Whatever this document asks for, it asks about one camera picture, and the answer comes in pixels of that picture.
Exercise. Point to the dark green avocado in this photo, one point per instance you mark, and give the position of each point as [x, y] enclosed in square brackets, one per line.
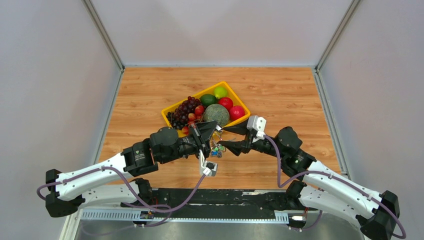
[207, 100]

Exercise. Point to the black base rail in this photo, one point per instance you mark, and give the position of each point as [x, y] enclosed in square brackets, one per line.
[215, 206]

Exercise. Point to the yellow plastic tray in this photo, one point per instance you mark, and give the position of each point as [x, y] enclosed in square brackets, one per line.
[217, 103]

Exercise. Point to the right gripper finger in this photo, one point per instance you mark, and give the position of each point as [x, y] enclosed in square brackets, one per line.
[239, 129]
[235, 147]

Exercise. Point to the pink red apple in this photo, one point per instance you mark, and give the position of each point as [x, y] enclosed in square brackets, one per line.
[236, 112]

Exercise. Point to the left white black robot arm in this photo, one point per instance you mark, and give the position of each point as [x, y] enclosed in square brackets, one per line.
[119, 178]

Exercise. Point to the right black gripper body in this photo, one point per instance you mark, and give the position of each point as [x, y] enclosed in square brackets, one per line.
[264, 145]

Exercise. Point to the right aluminium frame post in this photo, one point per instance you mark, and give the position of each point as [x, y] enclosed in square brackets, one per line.
[354, 4]

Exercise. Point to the dark purple grape bunch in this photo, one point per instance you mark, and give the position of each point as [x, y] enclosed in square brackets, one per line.
[178, 118]

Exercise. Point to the left aluminium frame post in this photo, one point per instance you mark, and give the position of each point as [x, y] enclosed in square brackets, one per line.
[93, 13]

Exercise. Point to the green netted melon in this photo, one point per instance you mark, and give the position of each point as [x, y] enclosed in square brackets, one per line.
[216, 112]

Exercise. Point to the aluminium frame post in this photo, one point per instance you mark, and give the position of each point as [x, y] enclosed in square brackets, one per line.
[354, 4]
[93, 13]

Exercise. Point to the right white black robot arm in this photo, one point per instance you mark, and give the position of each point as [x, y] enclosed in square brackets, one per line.
[314, 185]

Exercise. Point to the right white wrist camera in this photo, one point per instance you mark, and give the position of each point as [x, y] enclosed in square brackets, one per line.
[256, 125]

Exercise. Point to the light green lime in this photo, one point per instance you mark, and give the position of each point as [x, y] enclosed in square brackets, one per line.
[220, 92]

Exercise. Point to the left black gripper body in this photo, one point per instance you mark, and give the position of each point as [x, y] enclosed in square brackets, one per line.
[199, 141]

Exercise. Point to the pile of coloured tagged keys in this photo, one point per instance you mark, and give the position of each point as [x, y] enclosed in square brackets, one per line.
[216, 152]

